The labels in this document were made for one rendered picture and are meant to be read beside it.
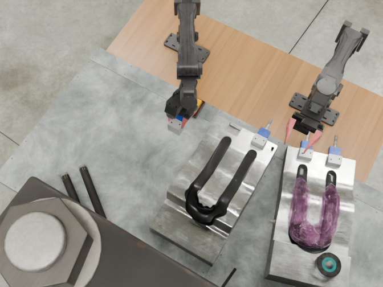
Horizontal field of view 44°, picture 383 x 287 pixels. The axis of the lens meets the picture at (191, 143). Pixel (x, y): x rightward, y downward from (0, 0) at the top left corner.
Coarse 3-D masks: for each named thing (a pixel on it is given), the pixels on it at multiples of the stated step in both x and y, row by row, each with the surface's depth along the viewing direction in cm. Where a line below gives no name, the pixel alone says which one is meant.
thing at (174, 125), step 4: (180, 116) 175; (172, 120) 173; (176, 120) 173; (180, 120) 174; (168, 124) 172; (172, 124) 172; (176, 124) 172; (180, 124) 173; (168, 128) 176; (172, 128) 173; (176, 128) 172; (180, 128) 172; (176, 132) 175; (180, 132) 175
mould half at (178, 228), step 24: (216, 120) 181; (216, 144) 177; (240, 144) 177; (192, 168) 172; (264, 168) 173; (168, 192) 165; (216, 192) 166; (240, 192) 168; (168, 216) 168; (168, 240) 169; (192, 240) 165; (216, 240) 165
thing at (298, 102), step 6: (294, 96) 195; (300, 96) 195; (306, 96) 195; (294, 102) 193; (300, 102) 194; (294, 108) 194; (300, 108) 192; (330, 108) 193; (324, 114) 191; (330, 114) 191; (336, 114) 192; (324, 120) 190; (330, 120) 190
